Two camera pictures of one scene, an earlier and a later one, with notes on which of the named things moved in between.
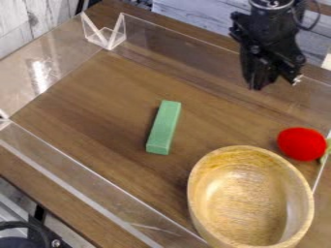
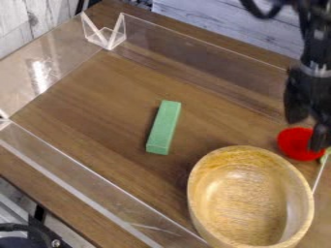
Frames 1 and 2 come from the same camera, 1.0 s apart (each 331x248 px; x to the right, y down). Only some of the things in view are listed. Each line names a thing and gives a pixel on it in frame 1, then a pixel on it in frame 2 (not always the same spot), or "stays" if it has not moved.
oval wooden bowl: x=250 y=198 stays
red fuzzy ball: x=302 y=143 stays
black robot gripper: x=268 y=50 to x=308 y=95
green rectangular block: x=162 y=134 stays
